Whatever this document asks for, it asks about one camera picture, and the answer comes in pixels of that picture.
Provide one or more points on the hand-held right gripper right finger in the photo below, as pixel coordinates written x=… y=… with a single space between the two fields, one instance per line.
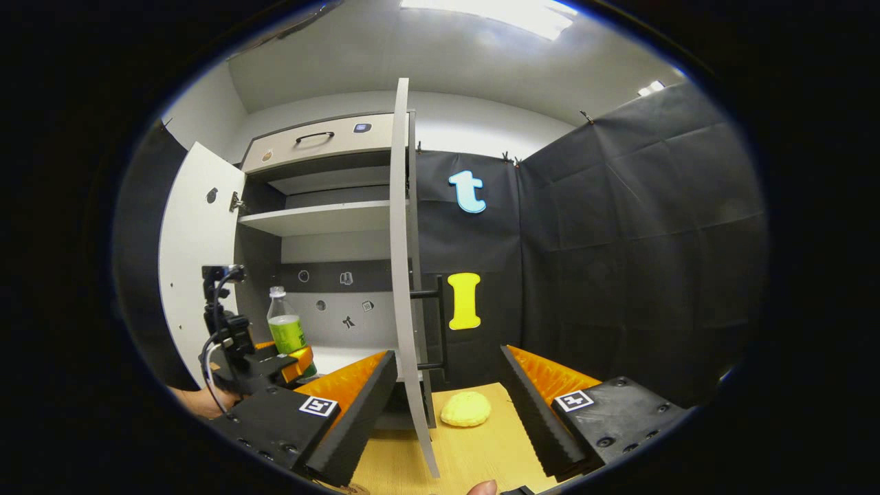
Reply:
x=529 y=412

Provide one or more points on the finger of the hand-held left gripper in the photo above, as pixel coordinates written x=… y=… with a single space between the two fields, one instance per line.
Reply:
x=301 y=363
x=265 y=345

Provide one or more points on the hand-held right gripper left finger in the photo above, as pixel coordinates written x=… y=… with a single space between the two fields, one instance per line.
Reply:
x=361 y=419

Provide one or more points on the green label clear bottle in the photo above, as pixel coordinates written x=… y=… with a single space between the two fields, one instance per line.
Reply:
x=285 y=330

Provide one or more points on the white cabinet door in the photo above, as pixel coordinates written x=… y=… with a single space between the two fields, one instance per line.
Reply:
x=196 y=261
x=402 y=275

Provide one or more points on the white and grey cabinet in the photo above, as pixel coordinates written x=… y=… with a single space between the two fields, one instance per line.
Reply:
x=323 y=247

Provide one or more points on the white cabinet shelf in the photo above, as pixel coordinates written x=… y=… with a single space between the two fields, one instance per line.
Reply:
x=323 y=218

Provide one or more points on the metal left door hinge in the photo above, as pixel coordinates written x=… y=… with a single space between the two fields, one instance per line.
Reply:
x=237 y=203

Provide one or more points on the white cabinet drawer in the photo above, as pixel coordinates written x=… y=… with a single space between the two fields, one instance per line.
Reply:
x=323 y=148

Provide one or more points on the yellow lumpy round object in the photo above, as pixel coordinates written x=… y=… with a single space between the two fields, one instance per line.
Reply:
x=466 y=409

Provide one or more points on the black backdrop cloth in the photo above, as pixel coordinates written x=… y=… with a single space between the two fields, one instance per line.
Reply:
x=619 y=261
x=137 y=275

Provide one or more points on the small ceiling light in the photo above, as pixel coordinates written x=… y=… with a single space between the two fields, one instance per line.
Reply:
x=650 y=88

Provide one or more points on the long ceiling light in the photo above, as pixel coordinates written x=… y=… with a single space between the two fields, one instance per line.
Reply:
x=502 y=14

